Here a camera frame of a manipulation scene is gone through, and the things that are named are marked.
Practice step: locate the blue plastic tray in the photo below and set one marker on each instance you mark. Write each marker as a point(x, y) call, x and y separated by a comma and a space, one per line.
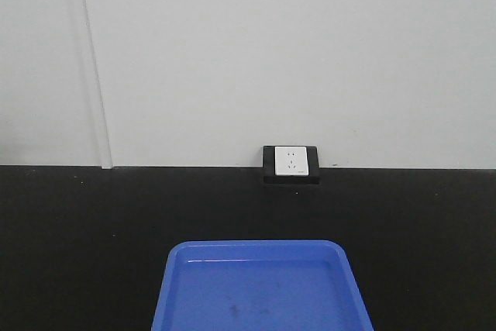
point(259, 285)

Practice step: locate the black socket housing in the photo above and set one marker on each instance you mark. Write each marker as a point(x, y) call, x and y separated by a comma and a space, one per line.
point(269, 177)

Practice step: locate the white power socket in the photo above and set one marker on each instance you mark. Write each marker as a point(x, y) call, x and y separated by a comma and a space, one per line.
point(291, 161)

